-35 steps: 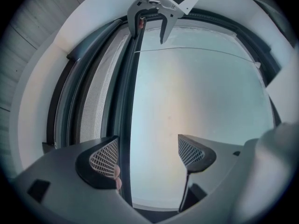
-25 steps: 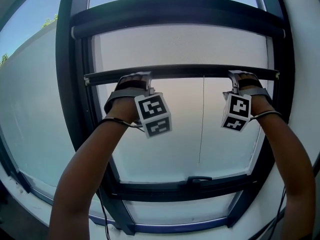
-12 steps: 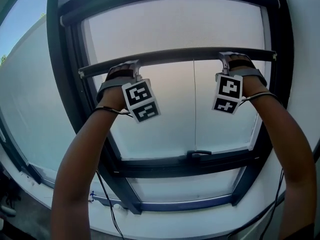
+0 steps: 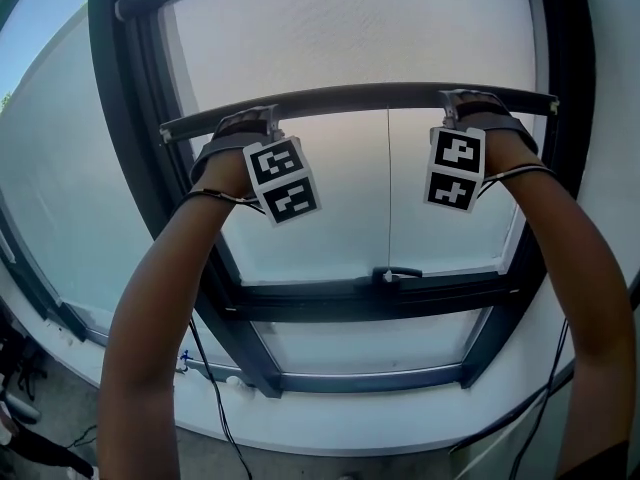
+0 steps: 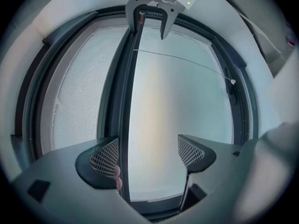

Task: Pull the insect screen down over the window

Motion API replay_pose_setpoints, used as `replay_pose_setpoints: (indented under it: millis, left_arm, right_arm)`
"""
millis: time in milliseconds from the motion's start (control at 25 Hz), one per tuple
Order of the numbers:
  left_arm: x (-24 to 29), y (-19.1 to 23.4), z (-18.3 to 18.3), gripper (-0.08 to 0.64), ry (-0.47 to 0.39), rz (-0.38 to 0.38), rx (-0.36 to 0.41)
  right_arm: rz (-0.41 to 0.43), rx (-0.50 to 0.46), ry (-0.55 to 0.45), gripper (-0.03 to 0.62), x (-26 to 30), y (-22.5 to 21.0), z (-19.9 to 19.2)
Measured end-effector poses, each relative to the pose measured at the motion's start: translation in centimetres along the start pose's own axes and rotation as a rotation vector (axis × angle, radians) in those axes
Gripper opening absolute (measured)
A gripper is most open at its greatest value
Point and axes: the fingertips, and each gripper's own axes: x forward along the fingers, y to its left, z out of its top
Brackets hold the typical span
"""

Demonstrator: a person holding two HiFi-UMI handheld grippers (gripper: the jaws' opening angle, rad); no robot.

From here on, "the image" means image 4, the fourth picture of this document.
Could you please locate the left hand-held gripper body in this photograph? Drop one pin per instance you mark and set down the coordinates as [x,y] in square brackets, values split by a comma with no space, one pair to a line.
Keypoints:
[282,178]

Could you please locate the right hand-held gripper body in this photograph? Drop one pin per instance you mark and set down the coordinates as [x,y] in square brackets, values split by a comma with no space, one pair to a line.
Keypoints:
[455,168]

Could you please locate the white plastic panel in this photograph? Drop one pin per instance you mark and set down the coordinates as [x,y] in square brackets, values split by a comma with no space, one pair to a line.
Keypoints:
[350,418]

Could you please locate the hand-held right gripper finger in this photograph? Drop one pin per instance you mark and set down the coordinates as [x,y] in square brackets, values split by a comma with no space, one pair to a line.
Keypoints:
[451,110]
[475,94]

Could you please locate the black office chair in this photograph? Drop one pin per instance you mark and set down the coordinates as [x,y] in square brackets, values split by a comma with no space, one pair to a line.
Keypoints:
[22,363]

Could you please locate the person's left hand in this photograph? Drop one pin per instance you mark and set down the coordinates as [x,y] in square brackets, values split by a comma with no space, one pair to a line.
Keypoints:
[230,173]

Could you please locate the dark framed window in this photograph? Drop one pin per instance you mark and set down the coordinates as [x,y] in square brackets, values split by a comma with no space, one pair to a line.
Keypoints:
[125,118]

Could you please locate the clear spray bottle blue trigger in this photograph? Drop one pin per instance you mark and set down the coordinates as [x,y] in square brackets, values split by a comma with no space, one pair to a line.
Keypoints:
[185,360]

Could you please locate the person's right forearm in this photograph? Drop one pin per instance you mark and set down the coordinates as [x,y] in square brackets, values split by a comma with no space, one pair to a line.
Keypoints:
[590,293]

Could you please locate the person's right hand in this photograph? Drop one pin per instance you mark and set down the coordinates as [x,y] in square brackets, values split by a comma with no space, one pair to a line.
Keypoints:
[510,155]

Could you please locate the person's black shirt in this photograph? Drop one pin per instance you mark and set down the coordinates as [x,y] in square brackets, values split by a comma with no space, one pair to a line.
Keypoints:
[595,463]

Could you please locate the grey white rounded device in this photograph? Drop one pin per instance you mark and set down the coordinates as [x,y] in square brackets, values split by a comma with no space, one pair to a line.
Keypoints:
[22,407]

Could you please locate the person's left forearm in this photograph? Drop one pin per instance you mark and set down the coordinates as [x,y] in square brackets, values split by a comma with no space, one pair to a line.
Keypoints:
[150,343]

